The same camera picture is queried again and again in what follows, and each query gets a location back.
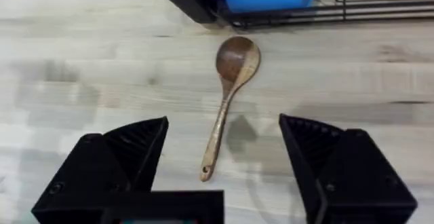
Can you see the wooden spoon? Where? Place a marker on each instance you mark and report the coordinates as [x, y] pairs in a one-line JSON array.
[[234, 71]]

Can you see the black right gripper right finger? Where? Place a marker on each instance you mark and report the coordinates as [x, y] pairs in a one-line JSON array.
[[352, 176]]

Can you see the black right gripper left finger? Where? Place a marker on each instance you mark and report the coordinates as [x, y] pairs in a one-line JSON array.
[[112, 163]]

